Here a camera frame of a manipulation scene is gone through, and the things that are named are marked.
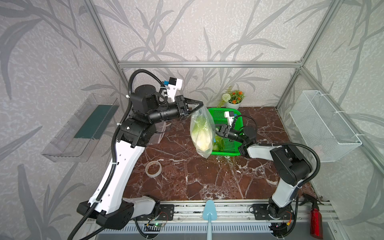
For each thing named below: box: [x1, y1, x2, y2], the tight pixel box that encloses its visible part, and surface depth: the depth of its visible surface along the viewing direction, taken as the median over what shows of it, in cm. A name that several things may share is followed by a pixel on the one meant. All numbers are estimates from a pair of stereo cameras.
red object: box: [309, 200, 323, 240], surface depth 70 cm
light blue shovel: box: [203, 199, 218, 240], surface depth 74 cm
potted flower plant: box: [217, 90, 246, 110], surface depth 110 cm
